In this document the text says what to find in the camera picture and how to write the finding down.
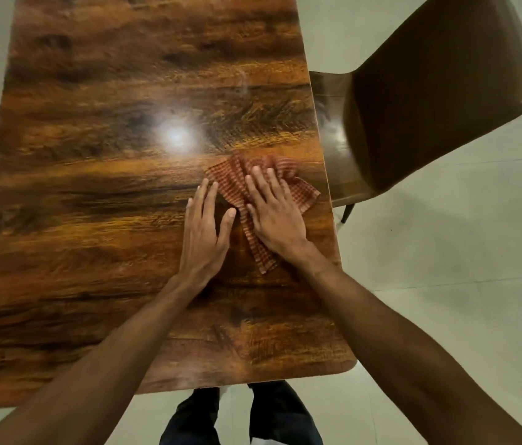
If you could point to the person's left hand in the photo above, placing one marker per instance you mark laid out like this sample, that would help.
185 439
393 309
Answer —
200 247

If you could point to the person's right hand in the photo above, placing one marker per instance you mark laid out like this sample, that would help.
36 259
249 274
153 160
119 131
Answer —
279 224

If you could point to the person's left thumb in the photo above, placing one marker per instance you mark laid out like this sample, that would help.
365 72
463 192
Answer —
227 224

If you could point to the person's right thumb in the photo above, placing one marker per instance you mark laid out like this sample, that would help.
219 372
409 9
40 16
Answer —
254 216

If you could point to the person's left middle finger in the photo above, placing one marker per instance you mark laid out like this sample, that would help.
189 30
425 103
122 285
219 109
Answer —
200 199

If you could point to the person's right little finger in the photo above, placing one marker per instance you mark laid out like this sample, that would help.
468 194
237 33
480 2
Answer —
290 194

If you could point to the person's right middle finger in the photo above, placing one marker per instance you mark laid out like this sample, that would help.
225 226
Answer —
264 183

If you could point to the red checked cloth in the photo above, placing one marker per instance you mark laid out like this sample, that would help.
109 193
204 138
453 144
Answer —
231 180

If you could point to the person's left forearm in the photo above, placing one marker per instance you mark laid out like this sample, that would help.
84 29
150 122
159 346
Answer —
103 366

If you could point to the person's right forearm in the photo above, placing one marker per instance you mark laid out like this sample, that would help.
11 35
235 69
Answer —
404 347

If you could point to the brown leather chair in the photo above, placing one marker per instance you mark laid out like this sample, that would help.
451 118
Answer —
428 87

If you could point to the person's dark trousers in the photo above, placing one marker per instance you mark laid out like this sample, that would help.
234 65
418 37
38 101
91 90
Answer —
279 414

